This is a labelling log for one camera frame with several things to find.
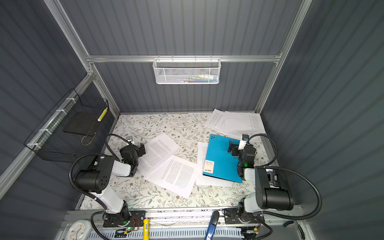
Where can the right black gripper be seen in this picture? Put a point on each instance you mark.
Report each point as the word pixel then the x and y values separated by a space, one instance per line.
pixel 235 149

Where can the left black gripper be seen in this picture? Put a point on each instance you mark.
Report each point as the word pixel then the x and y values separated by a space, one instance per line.
pixel 140 150

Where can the teal black clip folder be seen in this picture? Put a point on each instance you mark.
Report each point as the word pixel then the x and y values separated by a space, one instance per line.
pixel 220 163

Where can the printed paper sheet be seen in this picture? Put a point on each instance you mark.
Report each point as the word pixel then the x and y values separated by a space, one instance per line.
pixel 176 175
pixel 158 151

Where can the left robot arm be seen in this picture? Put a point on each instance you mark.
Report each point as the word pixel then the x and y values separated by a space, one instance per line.
pixel 94 181

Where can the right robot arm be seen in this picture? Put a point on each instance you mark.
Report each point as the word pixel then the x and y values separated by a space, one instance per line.
pixel 272 190

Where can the paper stack far corner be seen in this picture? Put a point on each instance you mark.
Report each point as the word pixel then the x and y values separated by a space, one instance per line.
pixel 234 125

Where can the yellow marker in basket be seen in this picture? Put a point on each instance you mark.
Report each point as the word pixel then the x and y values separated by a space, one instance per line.
pixel 101 116

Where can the black notebook in basket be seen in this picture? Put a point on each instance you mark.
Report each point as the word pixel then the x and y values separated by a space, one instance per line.
pixel 84 124

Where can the yellow tube at front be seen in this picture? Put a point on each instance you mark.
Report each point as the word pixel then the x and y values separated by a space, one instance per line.
pixel 146 234

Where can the pens in white basket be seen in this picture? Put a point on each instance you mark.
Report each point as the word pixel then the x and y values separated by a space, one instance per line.
pixel 200 79

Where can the black pliers front right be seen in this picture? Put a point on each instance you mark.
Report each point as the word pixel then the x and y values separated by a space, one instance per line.
pixel 296 225

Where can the white round clock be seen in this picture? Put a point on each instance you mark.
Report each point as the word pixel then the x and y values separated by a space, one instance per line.
pixel 79 230

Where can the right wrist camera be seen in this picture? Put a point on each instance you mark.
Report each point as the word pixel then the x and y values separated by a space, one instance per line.
pixel 243 141

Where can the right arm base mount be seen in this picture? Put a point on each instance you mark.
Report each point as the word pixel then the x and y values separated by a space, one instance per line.
pixel 234 216

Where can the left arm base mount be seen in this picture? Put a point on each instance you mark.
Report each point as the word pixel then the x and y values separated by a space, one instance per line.
pixel 132 219

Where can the black wire basket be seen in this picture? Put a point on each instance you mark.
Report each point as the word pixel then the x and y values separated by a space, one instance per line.
pixel 49 141

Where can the white wire mesh basket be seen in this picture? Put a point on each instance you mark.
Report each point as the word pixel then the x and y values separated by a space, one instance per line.
pixel 167 72

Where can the blue handled tool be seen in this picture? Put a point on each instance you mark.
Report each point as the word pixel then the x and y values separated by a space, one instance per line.
pixel 212 225

